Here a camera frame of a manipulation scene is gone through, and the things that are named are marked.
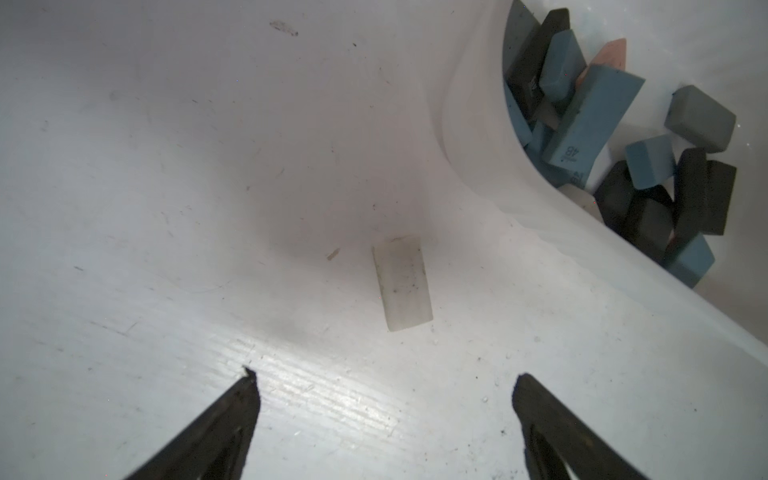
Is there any dark grey eraser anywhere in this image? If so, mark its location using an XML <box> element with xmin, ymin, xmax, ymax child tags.
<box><xmin>620</xmin><ymin>185</ymin><xmax>674</xmax><ymax>264</ymax></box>
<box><xmin>702</xmin><ymin>160</ymin><xmax>737</xmax><ymax>236</ymax></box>
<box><xmin>674</xmin><ymin>147</ymin><xmax>708</xmax><ymax>238</ymax></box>

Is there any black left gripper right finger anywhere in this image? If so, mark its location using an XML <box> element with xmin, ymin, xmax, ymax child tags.
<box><xmin>511</xmin><ymin>373</ymin><xmax>645</xmax><ymax>479</ymax></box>

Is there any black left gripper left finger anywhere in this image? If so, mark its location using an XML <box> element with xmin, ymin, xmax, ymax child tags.
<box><xmin>128</xmin><ymin>368</ymin><xmax>261</xmax><ymax>479</ymax></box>

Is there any white storage box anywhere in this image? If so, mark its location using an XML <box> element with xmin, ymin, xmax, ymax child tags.
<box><xmin>441</xmin><ymin>1</ymin><xmax>767</xmax><ymax>360</ymax></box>

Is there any black eraser 4B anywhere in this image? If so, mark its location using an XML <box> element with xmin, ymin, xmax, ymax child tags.
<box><xmin>506</xmin><ymin>8</ymin><xmax>570</xmax><ymax>120</ymax></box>

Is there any pink eraser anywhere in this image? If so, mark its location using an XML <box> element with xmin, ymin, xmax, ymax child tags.
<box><xmin>575</xmin><ymin>38</ymin><xmax>627</xmax><ymax>88</ymax></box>

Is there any blue eraser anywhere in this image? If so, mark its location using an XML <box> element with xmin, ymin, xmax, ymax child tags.
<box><xmin>538</xmin><ymin>29</ymin><xmax>586</xmax><ymax>107</ymax></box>
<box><xmin>625</xmin><ymin>135</ymin><xmax>676</xmax><ymax>190</ymax></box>
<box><xmin>661</xmin><ymin>233</ymin><xmax>715</xmax><ymax>288</ymax></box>
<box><xmin>542</xmin><ymin>65</ymin><xmax>645</xmax><ymax>172</ymax></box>

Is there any white eraser 4B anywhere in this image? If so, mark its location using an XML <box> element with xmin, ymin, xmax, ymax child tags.
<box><xmin>558</xmin><ymin>184</ymin><xmax>604</xmax><ymax>224</ymax></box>

